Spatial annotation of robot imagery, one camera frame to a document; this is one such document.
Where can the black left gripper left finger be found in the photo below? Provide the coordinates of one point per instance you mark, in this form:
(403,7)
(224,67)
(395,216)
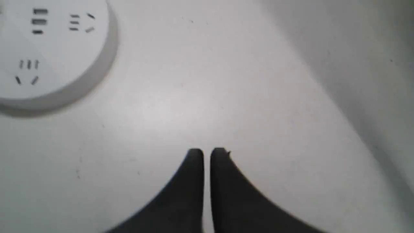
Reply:
(178,207)

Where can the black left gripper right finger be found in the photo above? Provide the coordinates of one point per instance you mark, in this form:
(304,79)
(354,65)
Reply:
(238,207)

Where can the white desk lamp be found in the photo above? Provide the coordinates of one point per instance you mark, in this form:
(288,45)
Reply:
(54,52)

